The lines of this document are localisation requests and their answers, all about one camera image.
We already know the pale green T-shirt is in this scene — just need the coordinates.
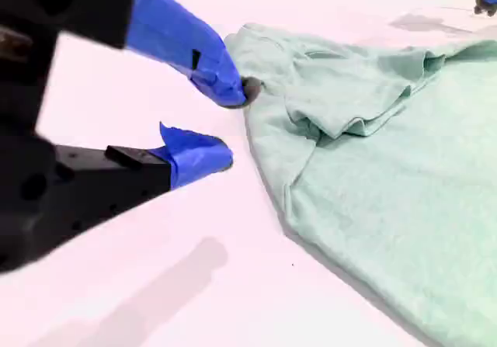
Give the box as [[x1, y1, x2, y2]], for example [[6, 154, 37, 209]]
[[223, 23, 497, 347]]

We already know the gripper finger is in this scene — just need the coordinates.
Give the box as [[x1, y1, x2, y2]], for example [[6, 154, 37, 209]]
[[54, 120, 235, 243], [57, 0, 266, 110]]

